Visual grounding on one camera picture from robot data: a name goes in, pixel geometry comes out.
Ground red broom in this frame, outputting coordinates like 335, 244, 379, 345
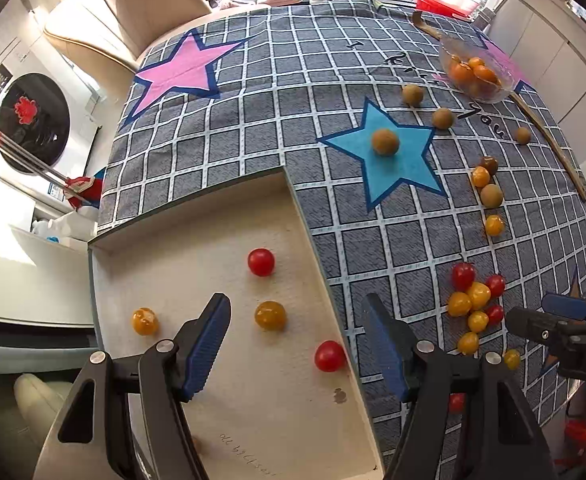
0, 130, 102, 209

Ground wooden stick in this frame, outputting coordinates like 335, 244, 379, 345
411, 10, 586, 202

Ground shallow cardboard tray box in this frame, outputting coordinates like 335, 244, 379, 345
89, 168, 383, 479

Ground green sofa cushion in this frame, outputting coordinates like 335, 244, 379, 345
0, 374, 70, 479

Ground orange fruits in bowl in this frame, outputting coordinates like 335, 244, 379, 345
446, 54, 502, 99

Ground beige chair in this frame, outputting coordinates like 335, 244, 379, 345
43, 0, 212, 100

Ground red cherry tomato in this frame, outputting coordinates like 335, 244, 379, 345
452, 261, 476, 292
485, 304, 505, 326
485, 274, 506, 298
247, 248, 276, 278
448, 393, 466, 415
314, 340, 346, 373

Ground white washing machine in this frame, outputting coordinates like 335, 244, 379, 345
0, 64, 99, 205

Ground yellow cherry tomato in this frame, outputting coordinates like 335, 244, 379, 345
485, 214, 505, 237
466, 282, 492, 311
467, 310, 490, 334
131, 308, 159, 336
471, 166, 492, 188
254, 300, 287, 332
502, 349, 521, 370
447, 292, 472, 318
457, 332, 479, 356

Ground glass bowl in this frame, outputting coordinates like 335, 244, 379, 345
439, 36, 517, 104

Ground grey checked star tablecloth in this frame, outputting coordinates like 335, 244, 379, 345
99, 1, 586, 454

